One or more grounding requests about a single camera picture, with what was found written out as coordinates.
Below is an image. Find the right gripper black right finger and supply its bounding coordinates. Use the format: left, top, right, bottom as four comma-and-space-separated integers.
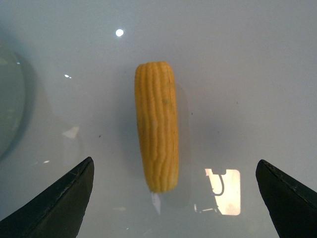
256, 160, 317, 238

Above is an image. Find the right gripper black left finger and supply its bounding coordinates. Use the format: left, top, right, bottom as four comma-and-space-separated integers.
0, 157, 94, 238

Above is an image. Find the yellow corn cob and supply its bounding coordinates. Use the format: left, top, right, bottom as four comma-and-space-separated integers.
134, 61, 179, 193

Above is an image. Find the white electric cooking pot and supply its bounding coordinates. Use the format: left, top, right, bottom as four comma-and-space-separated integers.
0, 39, 26, 156

